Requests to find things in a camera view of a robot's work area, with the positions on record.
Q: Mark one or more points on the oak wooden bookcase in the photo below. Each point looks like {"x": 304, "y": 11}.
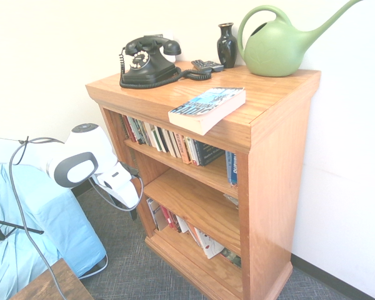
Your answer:
{"x": 268, "y": 172}

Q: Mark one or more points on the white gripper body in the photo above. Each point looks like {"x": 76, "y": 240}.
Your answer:
{"x": 120, "y": 190}

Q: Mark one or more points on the dark green cover book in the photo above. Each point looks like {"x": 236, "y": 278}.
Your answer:
{"x": 232, "y": 257}

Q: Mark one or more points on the cream red-lettered book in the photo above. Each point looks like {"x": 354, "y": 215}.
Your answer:
{"x": 192, "y": 152}

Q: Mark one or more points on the blue Darwin's Radio paperback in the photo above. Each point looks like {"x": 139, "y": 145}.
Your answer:
{"x": 206, "y": 109}

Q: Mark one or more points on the loose printed cards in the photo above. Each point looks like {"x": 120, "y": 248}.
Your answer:
{"x": 232, "y": 199}

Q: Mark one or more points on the light blue cloth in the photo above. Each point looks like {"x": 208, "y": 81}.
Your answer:
{"x": 56, "y": 225}

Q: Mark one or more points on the dark red spine book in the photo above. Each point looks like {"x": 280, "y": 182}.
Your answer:
{"x": 124, "y": 126}

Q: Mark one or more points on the black remote control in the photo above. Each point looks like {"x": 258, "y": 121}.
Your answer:
{"x": 215, "y": 65}
{"x": 200, "y": 64}

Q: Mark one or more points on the bright blue spine book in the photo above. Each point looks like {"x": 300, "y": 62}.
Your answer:
{"x": 232, "y": 168}

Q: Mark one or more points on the white grey paperback book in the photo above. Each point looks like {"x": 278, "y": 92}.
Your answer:
{"x": 157, "y": 215}

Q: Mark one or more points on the black camera tripod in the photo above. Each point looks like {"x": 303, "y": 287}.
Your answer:
{"x": 6, "y": 223}

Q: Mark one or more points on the dark green spine book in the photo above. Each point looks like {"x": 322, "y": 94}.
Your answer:
{"x": 141, "y": 133}

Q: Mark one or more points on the dark teal paperback book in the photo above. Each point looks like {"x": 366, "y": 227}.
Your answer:
{"x": 209, "y": 153}

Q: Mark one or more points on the white illustrated cover book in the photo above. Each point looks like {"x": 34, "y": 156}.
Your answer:
{"x": 210, "y": 243}

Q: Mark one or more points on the black white paperback book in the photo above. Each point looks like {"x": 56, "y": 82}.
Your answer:
{"x": 162, "y": 141}

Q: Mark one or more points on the white green spine book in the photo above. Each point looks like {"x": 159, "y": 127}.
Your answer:
{"x": 136, "y": 131}

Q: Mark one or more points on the black glossy vase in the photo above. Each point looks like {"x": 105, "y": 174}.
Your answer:
{"x": 226, "y": 47}

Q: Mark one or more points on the green plastic watering can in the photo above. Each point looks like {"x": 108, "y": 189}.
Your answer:
{"x": 272, "y": 50}

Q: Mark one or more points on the orange spine book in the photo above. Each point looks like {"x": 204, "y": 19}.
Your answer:
{"x": 184, "y": 150}

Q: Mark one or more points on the orange white thin book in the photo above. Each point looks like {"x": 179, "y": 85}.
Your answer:
{"x": 193, "y": 234}

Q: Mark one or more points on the green white paperback book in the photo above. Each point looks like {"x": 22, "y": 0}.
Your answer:
{"x": 154, "y": 139}

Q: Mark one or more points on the dark wooden table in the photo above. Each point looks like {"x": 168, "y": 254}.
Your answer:
{"x": 78, "y": 289}

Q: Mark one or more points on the black vintage rotary telephone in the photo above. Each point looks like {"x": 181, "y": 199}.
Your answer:
{"x": 150, "y": 67}

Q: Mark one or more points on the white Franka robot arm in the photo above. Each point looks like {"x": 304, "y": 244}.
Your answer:
{"x": 87, "y": 143}

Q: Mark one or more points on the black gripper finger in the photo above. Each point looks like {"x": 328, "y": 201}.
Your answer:
{"x": 133, "y": 215}

